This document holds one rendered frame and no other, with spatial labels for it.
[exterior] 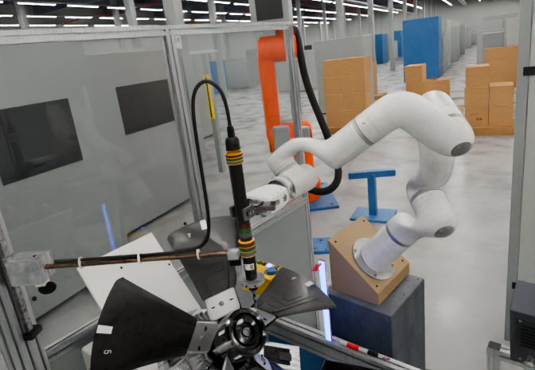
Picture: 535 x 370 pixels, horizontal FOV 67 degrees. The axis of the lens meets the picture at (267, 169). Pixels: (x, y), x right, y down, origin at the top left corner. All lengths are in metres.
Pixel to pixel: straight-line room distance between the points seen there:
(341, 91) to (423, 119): 7.99
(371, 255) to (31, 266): 1.14
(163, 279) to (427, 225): 0.87
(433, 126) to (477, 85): 7.26
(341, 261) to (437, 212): 0.44
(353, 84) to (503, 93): 2.78
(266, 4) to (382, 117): 3.91
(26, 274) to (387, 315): 1.18
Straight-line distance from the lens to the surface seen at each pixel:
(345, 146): 1.13
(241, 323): 1.12
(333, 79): 9.11
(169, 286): 1.38
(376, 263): 1.67
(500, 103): 8.43
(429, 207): 1.45
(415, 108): 1.11
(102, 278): 1.33
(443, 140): 1.14
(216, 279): 1.19
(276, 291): 1.32
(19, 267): 1.33
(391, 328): 1.66
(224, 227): 1.25
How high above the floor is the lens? 1.89
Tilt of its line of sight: 16 degrees down
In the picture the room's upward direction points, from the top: 7 degrees counter-clockwise
